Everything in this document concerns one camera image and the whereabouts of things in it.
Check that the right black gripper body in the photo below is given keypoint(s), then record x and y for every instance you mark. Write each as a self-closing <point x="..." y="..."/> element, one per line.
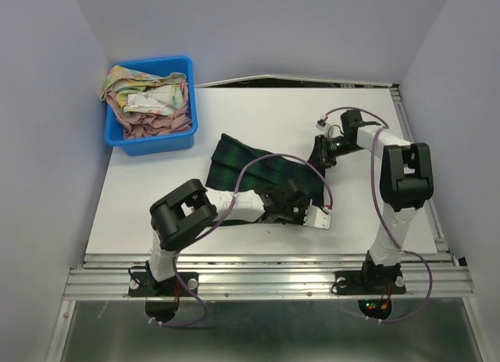
<point x="338" y="146"/>

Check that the dusty pink skirt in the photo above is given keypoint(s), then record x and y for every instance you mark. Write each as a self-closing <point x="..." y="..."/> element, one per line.
<point x="142" y="125"/>

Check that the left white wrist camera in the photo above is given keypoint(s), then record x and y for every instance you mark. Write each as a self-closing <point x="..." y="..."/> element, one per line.
<point x="317" y="217"/>

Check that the blue plastic bin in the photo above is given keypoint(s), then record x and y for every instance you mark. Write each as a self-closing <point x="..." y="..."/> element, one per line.
<point x="161" y="66"/>

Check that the green plaid skirt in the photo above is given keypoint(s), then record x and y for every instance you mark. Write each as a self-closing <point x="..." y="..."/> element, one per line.
<point x="236" y="167"/>

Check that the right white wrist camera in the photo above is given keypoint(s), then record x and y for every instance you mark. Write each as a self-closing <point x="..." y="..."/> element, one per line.
<point x="329" y="130"/>

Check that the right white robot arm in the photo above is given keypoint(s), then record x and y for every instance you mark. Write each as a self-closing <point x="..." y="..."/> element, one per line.
<point x="403" y="184"/>

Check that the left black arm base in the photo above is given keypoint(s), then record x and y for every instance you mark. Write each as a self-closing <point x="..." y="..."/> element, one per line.
<point x="143" y="285"/>

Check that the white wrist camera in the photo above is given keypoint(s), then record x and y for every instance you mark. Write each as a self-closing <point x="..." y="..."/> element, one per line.
<point x="329" y="130"/>
<point x="317" y="217"/>

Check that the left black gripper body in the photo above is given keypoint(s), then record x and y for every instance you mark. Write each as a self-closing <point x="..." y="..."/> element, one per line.
<point x="294" y="214"/>

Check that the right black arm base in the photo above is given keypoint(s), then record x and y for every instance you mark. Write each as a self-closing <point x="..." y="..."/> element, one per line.
<point x="353" y="283"/>

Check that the aluminium rail frame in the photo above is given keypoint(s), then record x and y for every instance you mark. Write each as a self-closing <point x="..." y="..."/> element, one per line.
<point x="267" y="287"/>

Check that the pastel floral skirt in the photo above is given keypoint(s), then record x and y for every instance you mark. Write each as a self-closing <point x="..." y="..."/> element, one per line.
<point x="132" y="91"/>

